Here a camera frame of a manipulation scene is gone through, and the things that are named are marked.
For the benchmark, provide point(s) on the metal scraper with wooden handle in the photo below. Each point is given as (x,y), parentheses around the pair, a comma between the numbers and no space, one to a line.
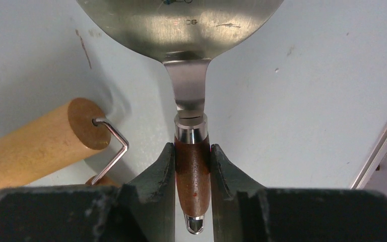
(184,36)

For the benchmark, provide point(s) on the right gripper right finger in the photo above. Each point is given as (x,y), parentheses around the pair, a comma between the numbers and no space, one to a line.
(245,210)

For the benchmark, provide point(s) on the wooden dough roller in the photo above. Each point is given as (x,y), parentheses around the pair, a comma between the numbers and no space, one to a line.
(72,132)

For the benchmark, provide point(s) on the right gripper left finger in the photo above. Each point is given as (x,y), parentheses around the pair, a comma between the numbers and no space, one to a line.
(140,210)

